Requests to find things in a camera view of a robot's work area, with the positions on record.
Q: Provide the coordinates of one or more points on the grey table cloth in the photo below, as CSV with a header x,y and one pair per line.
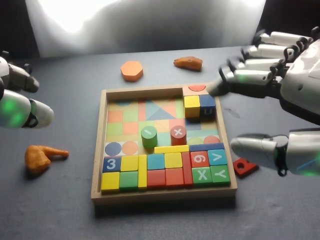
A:
x,y
62,212

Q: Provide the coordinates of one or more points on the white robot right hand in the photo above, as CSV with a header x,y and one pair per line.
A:
x,y
300,82

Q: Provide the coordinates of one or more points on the blue letter U cube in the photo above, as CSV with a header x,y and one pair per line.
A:
x,y
207,101

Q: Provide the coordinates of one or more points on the yellow letter cube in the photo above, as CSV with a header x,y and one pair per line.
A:
x,y
192,107

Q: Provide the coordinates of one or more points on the thin red bar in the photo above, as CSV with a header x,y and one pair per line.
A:
x,y
187,170

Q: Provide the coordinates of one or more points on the orange toy chicken drumstick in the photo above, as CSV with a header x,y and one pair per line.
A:
x,y
37,160

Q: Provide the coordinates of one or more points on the white backdrop sheet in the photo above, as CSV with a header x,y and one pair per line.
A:
x,y
150,25

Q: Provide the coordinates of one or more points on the long flat blue bar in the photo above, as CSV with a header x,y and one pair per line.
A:
x,y
206,147

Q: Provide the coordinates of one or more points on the orange toy fried chicken piece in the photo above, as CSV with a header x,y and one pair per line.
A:
x,y
187,63

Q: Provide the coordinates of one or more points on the red block with round hole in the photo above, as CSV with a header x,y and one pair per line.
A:
x,y
246,170

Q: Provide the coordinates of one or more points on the wooden puzzle tray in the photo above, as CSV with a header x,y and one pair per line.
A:
x,y
165,197

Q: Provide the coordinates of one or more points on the wooden block with red semicircle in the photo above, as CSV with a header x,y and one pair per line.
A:
x,y
186,92

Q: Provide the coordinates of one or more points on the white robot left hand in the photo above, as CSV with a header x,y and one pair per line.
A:
x,y
15,110

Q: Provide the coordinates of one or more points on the thin yellow bar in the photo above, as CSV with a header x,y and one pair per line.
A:
x,y
142,172

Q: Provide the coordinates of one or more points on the long flat yellow bar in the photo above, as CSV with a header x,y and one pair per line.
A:
x,y
171,149

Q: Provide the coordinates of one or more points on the orange hexagon block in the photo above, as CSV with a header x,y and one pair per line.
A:
x,y
131,70

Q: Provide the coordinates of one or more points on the red cylinder with times sign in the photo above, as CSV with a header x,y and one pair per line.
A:
x,y
178,138

